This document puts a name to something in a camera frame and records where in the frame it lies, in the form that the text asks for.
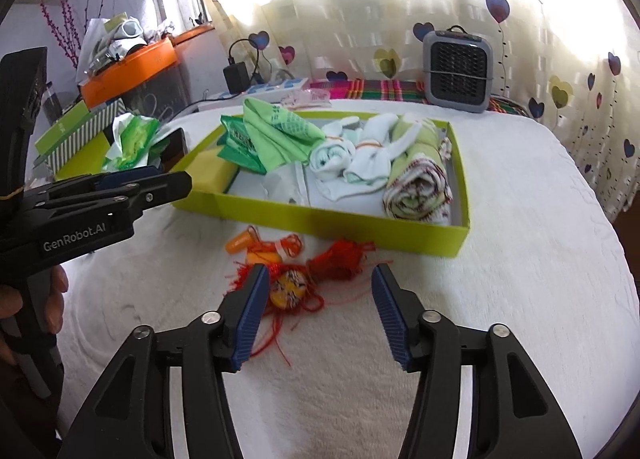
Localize plain yellow sponge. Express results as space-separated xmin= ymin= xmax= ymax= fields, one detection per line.
xmin=186 ymin=148 xmax=239 ymax=194

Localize orange corded earplugs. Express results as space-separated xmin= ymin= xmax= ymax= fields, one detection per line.
xmin=224 ymin=226 xmax=304 ymax=265

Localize light green cloth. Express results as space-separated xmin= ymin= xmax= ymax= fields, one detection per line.
xmin=243 ymin=97 xmax=326 ymax=172

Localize white sachet pouch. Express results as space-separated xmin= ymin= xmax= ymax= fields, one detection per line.
xmin=262 ymin=161 xmax=331 ymax=206

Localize red tassel mask ornament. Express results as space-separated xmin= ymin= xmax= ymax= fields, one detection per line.
xmin=230 ymin=239 xmax=376 ymax=357

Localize green floral towel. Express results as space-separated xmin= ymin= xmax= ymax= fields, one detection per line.
xmin=383 ymin=115 xmax=454 ymax=225

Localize green wipes packet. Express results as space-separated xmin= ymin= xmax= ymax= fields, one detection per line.
xmin=217 ymin=115 xmax=267 ymax=175

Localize person's left hand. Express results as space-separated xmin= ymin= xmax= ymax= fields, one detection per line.
xmin=1 ymin=265 xmax=68 ymax=335

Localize green tissue pack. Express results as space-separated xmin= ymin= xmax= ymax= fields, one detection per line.
xmin=102 ymin=112 xmax=167 ymax=173

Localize black smartphone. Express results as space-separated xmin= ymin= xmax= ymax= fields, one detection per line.
xmin=160 ymin=127 xmax=188 ymax=173

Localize lime green cardboard box tray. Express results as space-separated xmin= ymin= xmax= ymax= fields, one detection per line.
xmin=175 ymin=111 xmax=470 ymax=257

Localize lime green box lid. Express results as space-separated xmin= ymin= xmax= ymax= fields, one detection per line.
xmin=55 ymin=133 xmax=111 ymax=180

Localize striped green gift box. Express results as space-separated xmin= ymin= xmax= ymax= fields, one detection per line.
xmin=34 ymin=98 xmax=127 ymax=173

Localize orange storage box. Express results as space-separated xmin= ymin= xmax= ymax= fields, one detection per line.
xmin=80 ymin=37 xmax=178 ymax=109

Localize black power adapter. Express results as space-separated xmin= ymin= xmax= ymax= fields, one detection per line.
xmin=222 ymin=61 xmax=250 ymax=95

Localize pink flower branches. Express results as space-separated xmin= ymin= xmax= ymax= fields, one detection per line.
xmin=34 ymin=0 xmax=124 ymax=70

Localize white power strip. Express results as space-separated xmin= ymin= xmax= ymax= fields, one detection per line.
xmin=196 ymin=78 xmax=310 ymax=110

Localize small sachet packets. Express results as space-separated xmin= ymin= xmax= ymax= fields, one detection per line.
xmin=280 ymin=88 xmax=331 ymax=110

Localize white towel table cover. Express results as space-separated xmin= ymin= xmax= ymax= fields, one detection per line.
xmin=58 ymin=100 xmax=639 ymax=458

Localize plaid cloth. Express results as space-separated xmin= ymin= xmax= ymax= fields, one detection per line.
xmin=310 ymin=78 xmax=532 ymax=118

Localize grey portable heater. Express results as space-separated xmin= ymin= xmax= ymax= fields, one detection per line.
xmin=423 ymin=26 xmax=494 ymax=113

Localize heart-patterned curtain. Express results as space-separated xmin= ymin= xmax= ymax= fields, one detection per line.
xmin=208 ymin=0 xmax=639 ymax=218

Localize black cable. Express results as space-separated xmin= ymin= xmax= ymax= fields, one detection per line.
xmin=169 ymin=37 xmax=296 ymax=122

